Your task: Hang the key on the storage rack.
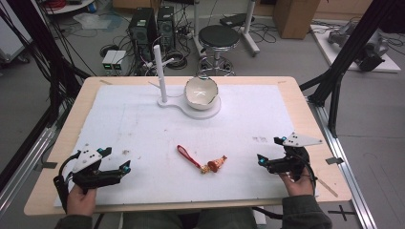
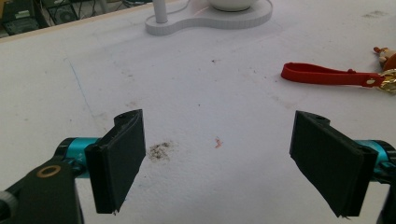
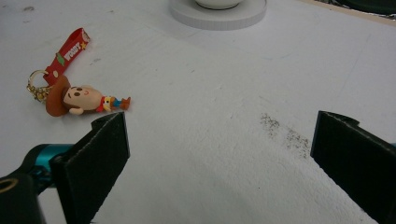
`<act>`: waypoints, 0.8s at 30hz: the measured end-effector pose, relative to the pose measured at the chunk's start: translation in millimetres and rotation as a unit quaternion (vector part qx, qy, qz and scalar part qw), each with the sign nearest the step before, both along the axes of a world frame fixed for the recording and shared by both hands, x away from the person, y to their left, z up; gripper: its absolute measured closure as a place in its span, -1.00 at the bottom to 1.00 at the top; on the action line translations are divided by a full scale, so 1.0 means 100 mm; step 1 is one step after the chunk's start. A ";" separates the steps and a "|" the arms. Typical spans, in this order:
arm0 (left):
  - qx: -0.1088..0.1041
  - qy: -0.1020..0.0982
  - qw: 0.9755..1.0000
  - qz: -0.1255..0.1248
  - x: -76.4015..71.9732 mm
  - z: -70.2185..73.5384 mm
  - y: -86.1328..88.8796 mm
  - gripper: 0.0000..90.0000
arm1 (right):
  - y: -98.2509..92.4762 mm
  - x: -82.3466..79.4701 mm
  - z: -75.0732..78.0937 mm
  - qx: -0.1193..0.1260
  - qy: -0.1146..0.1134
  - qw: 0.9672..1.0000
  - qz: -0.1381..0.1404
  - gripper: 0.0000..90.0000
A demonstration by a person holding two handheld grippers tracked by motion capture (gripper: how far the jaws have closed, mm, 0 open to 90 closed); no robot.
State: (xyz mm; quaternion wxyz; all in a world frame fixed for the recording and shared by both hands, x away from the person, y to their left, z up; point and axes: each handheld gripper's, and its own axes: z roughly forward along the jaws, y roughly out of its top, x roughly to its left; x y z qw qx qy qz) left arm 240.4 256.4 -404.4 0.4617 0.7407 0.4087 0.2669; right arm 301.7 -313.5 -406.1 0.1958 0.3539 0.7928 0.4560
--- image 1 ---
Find black computer tower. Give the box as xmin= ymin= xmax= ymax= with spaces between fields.
xmin=156 ymin=5 xmax=176 ymax=52
xmin=128 ymin=8 xmax=159 ymax=55

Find white stand leg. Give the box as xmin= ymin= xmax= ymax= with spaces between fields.
xmin=243 ymin=0 xmax=261 ymax=57

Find white foam board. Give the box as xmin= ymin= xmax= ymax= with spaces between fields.
xmin=53 ymin=84 xmax=319 ymax=208

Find cowboy figure keychain red strap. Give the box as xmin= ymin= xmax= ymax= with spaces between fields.
xmin=177 ymin=144 xmax=228 ymax=175

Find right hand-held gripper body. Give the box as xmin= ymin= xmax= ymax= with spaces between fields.
xmin=266 ymin=132 xmax=323 ymax=183

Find grey robotic device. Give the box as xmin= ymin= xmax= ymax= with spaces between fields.
xmin=328 ymin=22 xmax=390 ymax=73

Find white platform board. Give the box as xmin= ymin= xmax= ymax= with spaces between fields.
xmin=309 ymin=23 xmax=401 ymax=73

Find black round stool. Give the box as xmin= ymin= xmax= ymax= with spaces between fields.
xmin=196 ymin=24 xmax=242 ymax=77

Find clear plastic sheet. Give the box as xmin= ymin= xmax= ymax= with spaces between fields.
xmin=74 ymin=12 xmax=113 ymax=31

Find white round table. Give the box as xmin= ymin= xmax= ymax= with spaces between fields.
xmin=42 ymin=0 xmax=96 ymax=15

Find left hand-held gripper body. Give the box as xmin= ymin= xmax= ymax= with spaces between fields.
xmin=71 ymin=144 xmax=123 ymax=195

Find aluminium rail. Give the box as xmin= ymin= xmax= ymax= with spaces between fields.
xmin=0 ymin=127 xmax=58 ymax=218
xmin=307 ymin=94 xmax=378 ymax=229

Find thin wooden stick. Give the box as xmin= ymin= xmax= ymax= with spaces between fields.
xmin=316 ymin=177 xmax=339 ymax=198

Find white stand with pole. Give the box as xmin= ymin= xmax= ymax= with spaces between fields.
xmin=153 ymin=44 xmax=223 ymax=121

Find black metal frame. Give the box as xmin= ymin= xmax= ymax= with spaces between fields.
xmin=299 ymin=0 xmax=405 ymax=137
xmin=0 ymin=0 xmax=90 ymax=192

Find white eggshell-shaped bowl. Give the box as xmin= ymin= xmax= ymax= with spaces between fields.
xmin=184 ymin=75 xmax=220 ymax=112

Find black flat case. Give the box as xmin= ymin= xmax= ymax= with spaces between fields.
xmin=219 ymin=12 xmax=256 ymax=28

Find person's left hand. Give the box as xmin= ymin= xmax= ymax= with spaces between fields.
xmin=66 ymin=184 xmax=97 ymax=218

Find person's legs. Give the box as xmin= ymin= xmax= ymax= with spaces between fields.
xmin=122 ymin=208 xmax=259 ymax=229

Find person's right hand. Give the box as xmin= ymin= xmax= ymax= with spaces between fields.
xmin=280 ymin=168 xmax=314 ymax=198

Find coil of black cables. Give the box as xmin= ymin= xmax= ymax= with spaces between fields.
xmin=165 ymin=49 xmax=189 ymax=71

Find black cable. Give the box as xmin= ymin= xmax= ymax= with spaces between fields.
xmin=53 ymin=151 xmax=82 ymax=215
xmin=299 ymin=154 xmax=319 ymax=196
xmin=252 ymin=205 xmax=285 ymax=221

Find white power supply unit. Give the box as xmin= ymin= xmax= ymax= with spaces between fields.
xmin=101 ymin=50 xmax=117 ymax=72
xmin=111 ymin=50 xmax=127 ymax=72

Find brown cardboard box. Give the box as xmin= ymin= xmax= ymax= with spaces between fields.
xmin=272 ymin=0 xmax=321 ymax=40

